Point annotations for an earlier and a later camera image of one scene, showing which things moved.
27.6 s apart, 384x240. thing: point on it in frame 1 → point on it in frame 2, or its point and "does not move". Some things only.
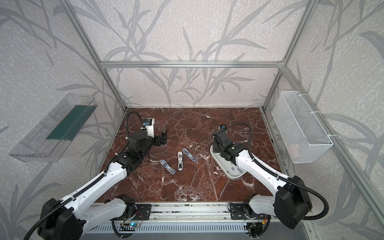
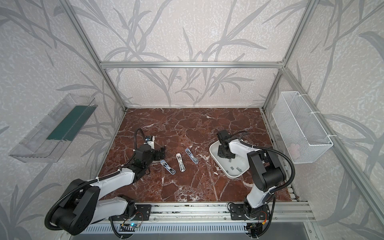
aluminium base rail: (211, 212) does not move
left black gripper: (159, 139) → (160, 153)
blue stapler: (180, 166) does not move
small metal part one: (168, 168) does not move
